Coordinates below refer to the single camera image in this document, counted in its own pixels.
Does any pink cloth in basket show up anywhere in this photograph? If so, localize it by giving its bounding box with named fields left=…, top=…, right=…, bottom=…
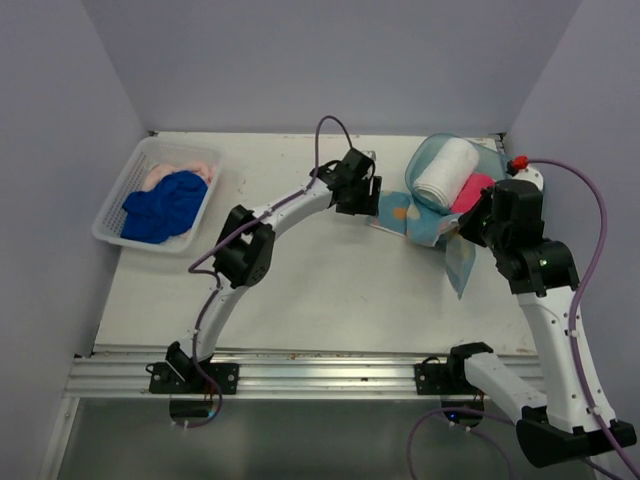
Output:
left=140, top=161, right=216, bottom=191

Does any pink rolled towel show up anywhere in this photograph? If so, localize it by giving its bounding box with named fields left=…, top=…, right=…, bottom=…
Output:
left=450, top=173, right=495, bottom=214

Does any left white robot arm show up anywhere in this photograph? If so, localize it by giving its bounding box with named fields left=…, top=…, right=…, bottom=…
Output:
left=150, top=148, right=382, bottom=394

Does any white plastic laundry basket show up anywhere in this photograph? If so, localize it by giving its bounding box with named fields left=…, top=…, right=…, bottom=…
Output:
left=92, top=137, right=221, bottom=254

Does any white towel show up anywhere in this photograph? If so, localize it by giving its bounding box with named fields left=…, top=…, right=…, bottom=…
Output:
left=411, top=138, right=480, bottom=209

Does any dark blue cloth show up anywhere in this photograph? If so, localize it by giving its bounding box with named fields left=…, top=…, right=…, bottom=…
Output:
left=120, top=171, right=208, bottom=244

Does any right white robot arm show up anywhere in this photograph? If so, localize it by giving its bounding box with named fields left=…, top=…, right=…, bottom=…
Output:
left=445, top=179, right=637, bottom=468

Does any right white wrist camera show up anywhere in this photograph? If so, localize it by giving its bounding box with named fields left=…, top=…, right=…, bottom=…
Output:
left=506, top=155, right=544, bottom=191

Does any aluminium mounting rail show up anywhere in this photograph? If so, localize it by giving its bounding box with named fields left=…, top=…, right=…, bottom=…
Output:
left=64, top=349, right=551, bottom=401

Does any teal transparent plastic bin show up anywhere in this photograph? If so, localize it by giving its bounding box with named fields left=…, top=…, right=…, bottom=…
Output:
left=405, top=133, right=544, bottom=215

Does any light blue patterned cloth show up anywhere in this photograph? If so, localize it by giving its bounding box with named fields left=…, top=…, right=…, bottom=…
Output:
left=366, top=190, right=476, bottom=298

